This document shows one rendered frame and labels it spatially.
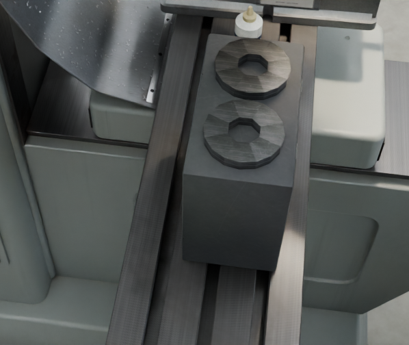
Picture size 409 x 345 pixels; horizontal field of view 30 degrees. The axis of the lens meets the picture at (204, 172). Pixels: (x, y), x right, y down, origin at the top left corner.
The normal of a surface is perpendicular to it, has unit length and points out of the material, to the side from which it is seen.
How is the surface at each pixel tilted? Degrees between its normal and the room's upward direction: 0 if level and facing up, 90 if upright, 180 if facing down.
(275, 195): 90
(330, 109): 0
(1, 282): 80
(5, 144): 89
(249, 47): 0
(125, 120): 90
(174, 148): 0
